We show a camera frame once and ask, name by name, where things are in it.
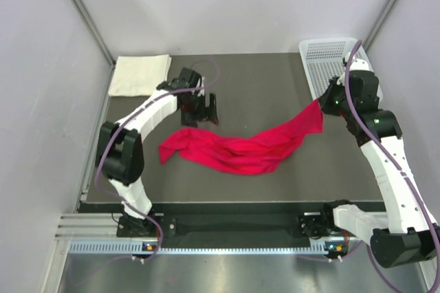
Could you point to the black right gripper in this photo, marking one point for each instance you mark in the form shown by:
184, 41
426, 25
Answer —
334, 85

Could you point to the left aluminium frame post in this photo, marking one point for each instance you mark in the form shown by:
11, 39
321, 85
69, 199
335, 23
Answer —
93, 30

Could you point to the slotted grey cable duct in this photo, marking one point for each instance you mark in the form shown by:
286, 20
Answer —
145, 248

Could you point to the folded cream white t shirt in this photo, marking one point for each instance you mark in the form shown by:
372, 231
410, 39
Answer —
138, 75

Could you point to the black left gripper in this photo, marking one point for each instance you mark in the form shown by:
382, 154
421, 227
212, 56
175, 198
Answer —
205, 113

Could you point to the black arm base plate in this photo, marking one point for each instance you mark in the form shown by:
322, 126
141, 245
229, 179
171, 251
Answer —
222, 225

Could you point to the aluminium frame post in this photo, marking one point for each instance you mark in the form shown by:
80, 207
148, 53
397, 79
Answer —
379, 23
93, 30

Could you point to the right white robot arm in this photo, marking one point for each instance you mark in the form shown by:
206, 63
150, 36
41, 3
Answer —
402, 236

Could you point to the right aluminium frame post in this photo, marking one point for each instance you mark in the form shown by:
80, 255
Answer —
379, 23

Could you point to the white perforated plastic basket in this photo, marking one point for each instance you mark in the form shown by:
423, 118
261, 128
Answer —
322, 60

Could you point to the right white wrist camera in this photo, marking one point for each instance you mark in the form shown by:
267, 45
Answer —
356, 64

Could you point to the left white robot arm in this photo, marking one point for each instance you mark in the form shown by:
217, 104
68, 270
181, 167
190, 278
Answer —
120, 155

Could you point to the pink red t shirt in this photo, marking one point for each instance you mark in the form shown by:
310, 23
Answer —
256, 155

